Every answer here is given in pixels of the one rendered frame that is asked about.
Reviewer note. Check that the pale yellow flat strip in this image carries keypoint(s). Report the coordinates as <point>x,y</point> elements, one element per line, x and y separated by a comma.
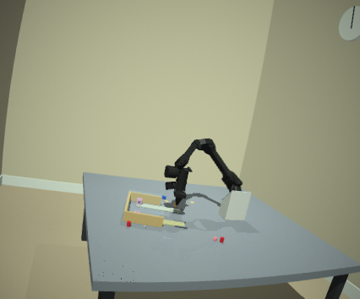
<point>172,223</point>

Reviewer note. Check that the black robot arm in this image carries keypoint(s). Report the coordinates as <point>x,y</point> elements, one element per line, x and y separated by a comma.
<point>208,146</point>

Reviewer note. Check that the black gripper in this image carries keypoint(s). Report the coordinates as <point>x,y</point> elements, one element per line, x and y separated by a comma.
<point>179,194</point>

